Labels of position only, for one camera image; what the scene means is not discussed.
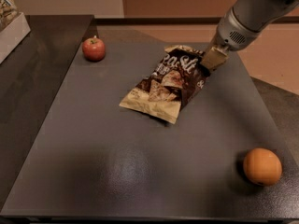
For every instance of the orange fruit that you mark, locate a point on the orange fruit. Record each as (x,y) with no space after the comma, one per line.
(262,167)

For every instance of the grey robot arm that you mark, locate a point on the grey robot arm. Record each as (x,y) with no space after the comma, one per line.
(257,14)

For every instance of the red apple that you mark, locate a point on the red apple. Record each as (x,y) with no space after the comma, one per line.
(94,49)

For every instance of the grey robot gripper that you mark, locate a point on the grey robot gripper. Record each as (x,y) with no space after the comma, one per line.
(233,34)

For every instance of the white snack box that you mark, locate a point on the white snack box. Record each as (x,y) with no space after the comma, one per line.
(13,27)

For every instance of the brown chip bag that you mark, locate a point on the brown chip bag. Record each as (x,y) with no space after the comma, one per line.
(177,78)

